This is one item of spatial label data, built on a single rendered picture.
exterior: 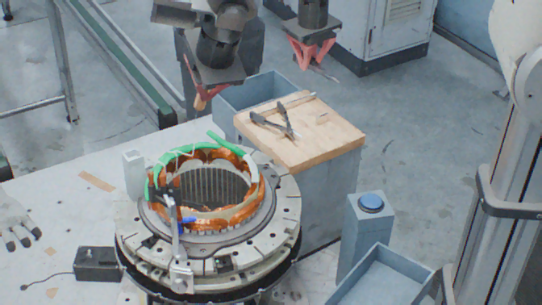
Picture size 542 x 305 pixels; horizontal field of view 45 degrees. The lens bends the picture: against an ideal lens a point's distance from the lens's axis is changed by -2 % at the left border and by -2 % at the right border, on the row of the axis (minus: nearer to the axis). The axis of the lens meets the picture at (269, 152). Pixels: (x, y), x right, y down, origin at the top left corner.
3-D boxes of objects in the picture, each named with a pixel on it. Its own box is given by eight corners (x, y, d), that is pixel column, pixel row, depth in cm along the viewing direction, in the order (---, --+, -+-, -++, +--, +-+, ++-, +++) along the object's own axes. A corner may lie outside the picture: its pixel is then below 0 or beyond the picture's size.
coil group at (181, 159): (173, 172, 118) (171, 152, 115) (203, 160, 121) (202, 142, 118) (177, 177, 117) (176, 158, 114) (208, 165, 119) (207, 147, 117)
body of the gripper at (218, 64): (202, 93, 93) (211, 58, 87) (181, 37, 97) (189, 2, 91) (245, 86, 95) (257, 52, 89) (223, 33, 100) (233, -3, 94)
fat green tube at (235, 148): (205, 139, 119) (205, 130, 118) (224, 131, 121) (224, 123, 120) (247, 185, 110) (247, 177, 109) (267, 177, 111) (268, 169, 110)
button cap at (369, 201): (364, 212, 121) (364, 208, 120) (357, 197, 124) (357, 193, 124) (385, 209, 122) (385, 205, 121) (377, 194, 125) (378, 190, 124)
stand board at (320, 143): (233, 124, 140) (232, 115, 138) (306, 98, 149) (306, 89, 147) (289, 177, 127) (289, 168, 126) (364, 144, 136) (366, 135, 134)
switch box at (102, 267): (81, 259, 144) (77, 241, 140) (126, 261, 144) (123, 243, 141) (75, 281, 139) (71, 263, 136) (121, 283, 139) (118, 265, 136)
